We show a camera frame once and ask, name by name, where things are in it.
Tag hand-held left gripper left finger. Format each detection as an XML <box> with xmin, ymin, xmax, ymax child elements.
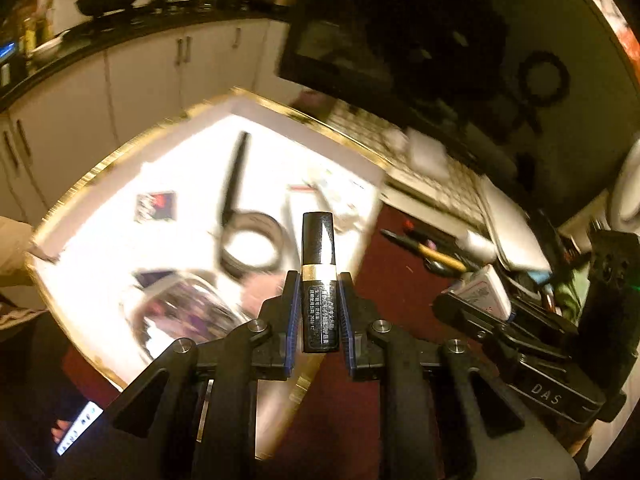
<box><xmin>102</xmin><ymin>270</ymin><xmax>303</xmax><ymax>480</ymax></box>

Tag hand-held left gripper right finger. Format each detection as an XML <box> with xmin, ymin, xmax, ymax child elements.
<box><xmin>337</xmin><ymin>271</ymin><xmax>531</xmax><ymax>480</ymax></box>

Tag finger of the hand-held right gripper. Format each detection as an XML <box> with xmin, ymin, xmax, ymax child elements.
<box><xmin>507</xmin><ymin>297</ymin><xmax>581</xmax><ymax>346</ymax></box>
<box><xmin>432</xmin><ymin>292</ymin><xmax>521</xmax><ymax>361</ymax></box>

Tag black gold cosmetic tube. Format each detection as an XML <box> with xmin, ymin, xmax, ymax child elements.
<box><xmin>301</xmin><ymin>212</ymin><xmax>337</xmax><ymax>353</ymax></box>

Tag white pill bottle red label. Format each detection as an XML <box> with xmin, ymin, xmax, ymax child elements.
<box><xmin>450</xmin><ymin>265</ymin><xmax>512</xmax><ymax>320</ymax></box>

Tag black pen with red tip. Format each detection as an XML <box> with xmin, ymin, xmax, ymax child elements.
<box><xmin>379</xmin><ymin>227</ymin><xmax>433</xmax><ymax>256</ymax></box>

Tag white box with gold edge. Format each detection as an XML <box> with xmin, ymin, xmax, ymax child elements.
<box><xmin>25</xmin><ymin>87</ymin><xmax>391</xmax><ymax>461</ymax></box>

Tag dark red tablecloth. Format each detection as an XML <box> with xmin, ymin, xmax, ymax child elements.
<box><xmin>62</xmin><ymin>205</ymin><xmax>501</xmax><ymax>480</ymax></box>

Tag white slim bottle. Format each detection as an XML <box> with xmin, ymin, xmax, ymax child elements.
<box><xmin>457</xmin><ymin>230</ymin><xmax>498</xmax><ymax>263</ymax></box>

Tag white notebook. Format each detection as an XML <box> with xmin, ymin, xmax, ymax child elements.
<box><xmin>477</xmin><ymin>175</ymin><xmax>551</xmax><ymax>271</ymax></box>

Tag clear plastic container with stickers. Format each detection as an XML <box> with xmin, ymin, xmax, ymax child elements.
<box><xmin>120</xmin><ymin>270</ymin><xmax>251</xmax><ymax>361</ymax></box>

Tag black tape roll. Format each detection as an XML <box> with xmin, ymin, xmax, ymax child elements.
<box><xmin>220</xmin><ymin>212</ymin><xmax>285</xmax><ymax>278</ymax></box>

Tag long black pen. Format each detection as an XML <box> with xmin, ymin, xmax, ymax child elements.
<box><xmin>218</xmin><ymin>131</ymin><xmax>251</xmax><ymax>241</ymax></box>

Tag white box on keyboard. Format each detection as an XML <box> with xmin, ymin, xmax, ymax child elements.
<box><xmin>405</xmin><ymin>130</ymin><xmax>448</xmax><ymax>178</ymax></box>

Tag dark printed card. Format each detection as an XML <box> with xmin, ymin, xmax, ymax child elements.
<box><xmin>135</xmin><ymin>191</ymin><xmax>177</xmax><ymax>223</ymax></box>

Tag white keyboard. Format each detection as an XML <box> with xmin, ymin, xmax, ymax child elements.
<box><xmin>325</xmin><ymin>100</ymin><xmax>488</xmax><ymax>231</ymax></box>

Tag smartphone with lit screen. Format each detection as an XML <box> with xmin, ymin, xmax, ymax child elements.
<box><xmin>54</xmin><ymin>400</ymin><xmax>104</xmax><ymax>457</ymax></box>

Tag white kitchen cabinets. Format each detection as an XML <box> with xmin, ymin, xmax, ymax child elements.
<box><xmin>0</xmin><ymin>17</ymin><xmax>301</xmax><ymax>231</ymax></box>

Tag beige cloth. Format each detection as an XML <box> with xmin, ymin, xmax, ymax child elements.
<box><xmin>0</xmin><ymin>215</ymin><xmax>61</xmax><ymax>331</ymax></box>

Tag black kitchen counter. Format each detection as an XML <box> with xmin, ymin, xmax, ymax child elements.
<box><xmin>0</xmin><ymin>5</ymin><xmax>301</xmax><ymax>111</ymax></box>

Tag white bowl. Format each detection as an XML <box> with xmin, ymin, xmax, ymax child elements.
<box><xmin>30</xmin><ymin>35</ymin><xmax>68</xmax><ymax>63</ymax></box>

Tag white ring light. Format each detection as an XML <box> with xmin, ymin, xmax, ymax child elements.
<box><xmin>607</xmin><ymin>140</ymin><xmax>640</xmax><ymax>233</ymax></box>

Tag black ring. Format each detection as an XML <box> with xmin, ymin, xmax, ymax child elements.
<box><xmin>517</xmin><ymin>52</ymin><xmax>571</xmax><ymax>108</ymax></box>

